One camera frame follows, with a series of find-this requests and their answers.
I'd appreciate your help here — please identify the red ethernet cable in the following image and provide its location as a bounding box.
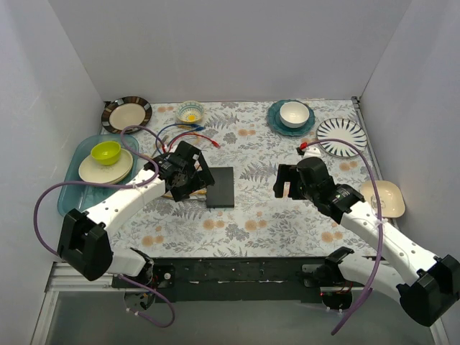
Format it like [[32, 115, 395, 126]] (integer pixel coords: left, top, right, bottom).
[[162, 131, 221, 153]]

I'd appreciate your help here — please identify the black network switch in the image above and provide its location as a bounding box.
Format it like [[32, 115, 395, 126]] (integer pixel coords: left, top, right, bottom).
[[206, 167, 234, 208]]

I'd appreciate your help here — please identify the blue ethernet cable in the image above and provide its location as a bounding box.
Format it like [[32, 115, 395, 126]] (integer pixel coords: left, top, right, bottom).
[[155, 123, 206, 152]]

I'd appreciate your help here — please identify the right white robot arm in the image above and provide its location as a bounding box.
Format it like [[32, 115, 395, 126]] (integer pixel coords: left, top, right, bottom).
[[273, 157, 459, 327]]

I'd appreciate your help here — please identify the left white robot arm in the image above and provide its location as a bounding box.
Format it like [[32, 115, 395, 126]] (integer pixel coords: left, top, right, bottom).
[[57, 142, 215, 288]]

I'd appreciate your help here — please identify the yellow patterned small bowl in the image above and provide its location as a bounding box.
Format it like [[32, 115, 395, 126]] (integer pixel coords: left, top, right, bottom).
[[176, 101, 205, 124]]

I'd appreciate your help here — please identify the blue white striped plate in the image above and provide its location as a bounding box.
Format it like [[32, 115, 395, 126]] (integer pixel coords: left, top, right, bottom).
[[316, 118, 367, 158]]

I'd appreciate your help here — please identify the floral table mat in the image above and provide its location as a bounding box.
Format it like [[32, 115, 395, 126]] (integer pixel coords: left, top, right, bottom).
[[111, 101, 374, 257]]

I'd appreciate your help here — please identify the white bowl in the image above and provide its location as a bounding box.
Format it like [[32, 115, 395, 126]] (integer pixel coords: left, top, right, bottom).
[[279, 101, 310, 129]]

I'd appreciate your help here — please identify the teal scalloped plate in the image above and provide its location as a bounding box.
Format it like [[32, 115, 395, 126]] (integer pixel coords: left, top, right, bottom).
[[267, 99, 316, 137]]

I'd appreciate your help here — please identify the lime green bowl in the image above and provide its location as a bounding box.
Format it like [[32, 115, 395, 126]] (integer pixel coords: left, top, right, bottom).
[[91, 141, 121, 166]]

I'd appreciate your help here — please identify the brown striped rim plate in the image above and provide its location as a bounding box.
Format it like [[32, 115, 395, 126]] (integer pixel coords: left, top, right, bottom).
[[101, 96, 152, 134]]

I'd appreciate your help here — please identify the cream square dish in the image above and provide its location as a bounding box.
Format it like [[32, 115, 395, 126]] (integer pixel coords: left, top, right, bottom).
[[360, 180, 405, 219]]

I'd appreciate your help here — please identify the cream plate stack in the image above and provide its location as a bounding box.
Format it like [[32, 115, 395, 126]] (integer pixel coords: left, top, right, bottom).
[[78, 149, 134, 184]]

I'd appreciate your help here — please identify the translucent teal tray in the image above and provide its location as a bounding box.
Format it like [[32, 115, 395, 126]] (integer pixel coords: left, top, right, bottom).
[[57, 134, 137, 216]]

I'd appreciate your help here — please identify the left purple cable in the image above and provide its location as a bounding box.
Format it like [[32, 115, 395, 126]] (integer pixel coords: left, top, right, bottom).
[[33, 124, 176, 328]]

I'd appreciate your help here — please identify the purple cable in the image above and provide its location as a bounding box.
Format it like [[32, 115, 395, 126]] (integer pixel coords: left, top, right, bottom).
[[300, 139, 384, 336], [33, 124, 176, 328]]

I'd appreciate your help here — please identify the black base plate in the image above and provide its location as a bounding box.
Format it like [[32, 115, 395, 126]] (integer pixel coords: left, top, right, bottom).
[[111, 256, 367, 303]]

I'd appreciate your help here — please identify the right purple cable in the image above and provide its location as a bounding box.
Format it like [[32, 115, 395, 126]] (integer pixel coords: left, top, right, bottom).
[[300, 139, 384, 336]]

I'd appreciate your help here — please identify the aluminium frame rail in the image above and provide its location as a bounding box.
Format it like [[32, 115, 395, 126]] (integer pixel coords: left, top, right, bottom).
[[30, 263, 121, 344]]

